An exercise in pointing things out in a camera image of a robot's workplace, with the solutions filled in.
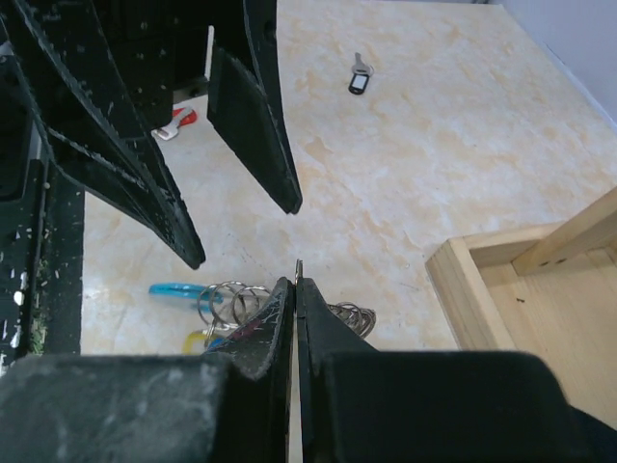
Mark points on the key with black tag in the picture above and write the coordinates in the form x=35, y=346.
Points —
x=361, y=74

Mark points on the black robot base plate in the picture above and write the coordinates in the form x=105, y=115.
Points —
x=42, y=247

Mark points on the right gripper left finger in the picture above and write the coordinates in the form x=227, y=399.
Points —
x=229, y=404

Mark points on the light blue carabiner tag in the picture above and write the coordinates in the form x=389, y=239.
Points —
x=187, y=291

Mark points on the metal disc with keyrings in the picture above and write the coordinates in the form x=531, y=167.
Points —
x=241, y=301

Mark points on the wooden clothes rack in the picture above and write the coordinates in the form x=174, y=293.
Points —
x=549, y=290

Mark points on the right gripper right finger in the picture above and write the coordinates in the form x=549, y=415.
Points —
x=360, y=404

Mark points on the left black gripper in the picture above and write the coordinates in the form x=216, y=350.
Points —
x=100, y=75

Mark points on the key with red tag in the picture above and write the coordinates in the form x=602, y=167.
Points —
x=181, y=116

